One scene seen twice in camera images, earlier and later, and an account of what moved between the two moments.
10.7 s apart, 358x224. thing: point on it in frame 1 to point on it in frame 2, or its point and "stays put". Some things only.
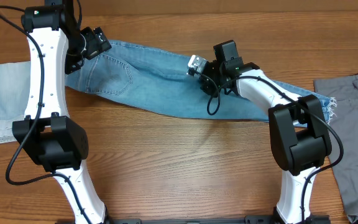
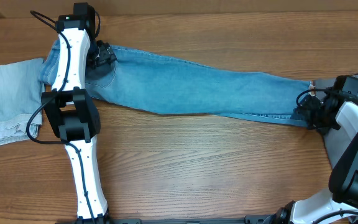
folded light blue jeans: (4, 97) stays put
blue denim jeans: (148, 74) stays put
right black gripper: (207, 78) to (309, 104)
